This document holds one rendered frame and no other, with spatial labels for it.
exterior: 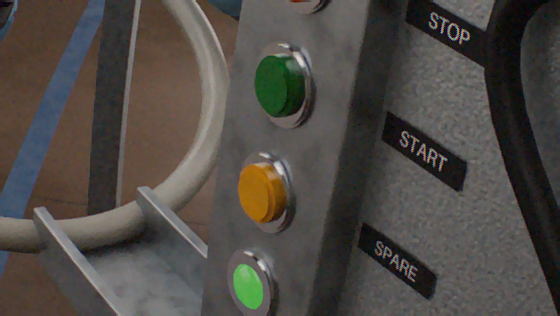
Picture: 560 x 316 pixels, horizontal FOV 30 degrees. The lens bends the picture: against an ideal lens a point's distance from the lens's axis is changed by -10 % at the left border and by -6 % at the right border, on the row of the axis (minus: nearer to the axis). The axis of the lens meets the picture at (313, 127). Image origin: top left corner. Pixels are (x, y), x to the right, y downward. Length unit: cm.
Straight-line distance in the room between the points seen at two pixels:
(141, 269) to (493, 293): 56
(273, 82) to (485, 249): 11
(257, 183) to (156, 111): 332
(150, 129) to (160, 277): 275
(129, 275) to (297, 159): 48
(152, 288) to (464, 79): 55
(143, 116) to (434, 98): 334
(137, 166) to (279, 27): 298
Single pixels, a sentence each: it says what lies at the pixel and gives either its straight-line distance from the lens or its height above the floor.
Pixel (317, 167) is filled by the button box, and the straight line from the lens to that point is 45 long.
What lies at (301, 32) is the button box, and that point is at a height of 149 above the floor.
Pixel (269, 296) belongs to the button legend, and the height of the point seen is 137.
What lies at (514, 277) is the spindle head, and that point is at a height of 144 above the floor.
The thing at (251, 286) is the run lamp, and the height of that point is 137.
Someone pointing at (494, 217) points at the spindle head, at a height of 146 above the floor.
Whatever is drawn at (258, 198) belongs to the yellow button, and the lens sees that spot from 48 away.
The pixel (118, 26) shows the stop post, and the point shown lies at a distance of 256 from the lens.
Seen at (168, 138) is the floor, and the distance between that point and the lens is 362.
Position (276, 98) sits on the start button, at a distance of 45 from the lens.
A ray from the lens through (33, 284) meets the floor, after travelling 283.
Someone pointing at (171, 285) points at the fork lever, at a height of 112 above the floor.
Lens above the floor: 165
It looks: 25 degrees down
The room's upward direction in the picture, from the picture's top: 10 degrees clockwise
